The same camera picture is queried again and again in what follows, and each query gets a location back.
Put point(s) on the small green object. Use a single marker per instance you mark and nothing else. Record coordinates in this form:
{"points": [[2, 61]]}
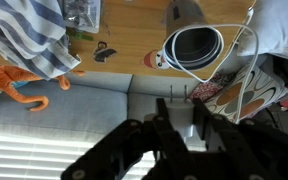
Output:
{"points": [[80, 35]]}

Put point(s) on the orange octopus plush toy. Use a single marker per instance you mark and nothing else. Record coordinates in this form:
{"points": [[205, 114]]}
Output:
{"points": [[14, 86]]}

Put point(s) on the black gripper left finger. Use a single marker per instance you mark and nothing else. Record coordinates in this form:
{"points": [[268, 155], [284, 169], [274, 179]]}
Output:
{"points": [[130, 150]]}

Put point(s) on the red patterned cloth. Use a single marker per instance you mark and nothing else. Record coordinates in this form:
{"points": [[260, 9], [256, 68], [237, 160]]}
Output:
{"points": [[205, 88]]}

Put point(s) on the blue white striped cloth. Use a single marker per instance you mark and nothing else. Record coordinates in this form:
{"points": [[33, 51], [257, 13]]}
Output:
{"points": [[27, 30]]}

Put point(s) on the oval patterned pillow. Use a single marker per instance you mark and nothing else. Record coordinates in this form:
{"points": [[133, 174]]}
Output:
{"points": [[250, 95]]}

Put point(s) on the clear plastic bag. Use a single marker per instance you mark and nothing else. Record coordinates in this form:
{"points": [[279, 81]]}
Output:
{"points": [[82, 13]]}

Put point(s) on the white window blind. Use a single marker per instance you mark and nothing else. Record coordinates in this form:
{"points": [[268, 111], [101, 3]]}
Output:
{"points": [[34, 156]]}

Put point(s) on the wooden table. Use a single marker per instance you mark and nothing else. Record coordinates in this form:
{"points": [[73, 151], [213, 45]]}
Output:
{"points": [[130, 33]]}

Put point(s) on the light blue pillow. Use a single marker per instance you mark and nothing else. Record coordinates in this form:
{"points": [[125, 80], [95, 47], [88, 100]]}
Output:
{"points": [[277, 26]]}

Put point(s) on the gray fabric sofa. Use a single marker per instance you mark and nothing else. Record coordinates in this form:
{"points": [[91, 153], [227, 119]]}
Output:
{"points": [[67, 106]]}

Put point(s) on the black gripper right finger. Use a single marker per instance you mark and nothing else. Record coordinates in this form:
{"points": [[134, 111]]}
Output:
{"points": [[250, 150]]}

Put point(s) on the metal cup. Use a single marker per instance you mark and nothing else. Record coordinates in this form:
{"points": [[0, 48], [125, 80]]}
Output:
{"points": [[194, 46]]}

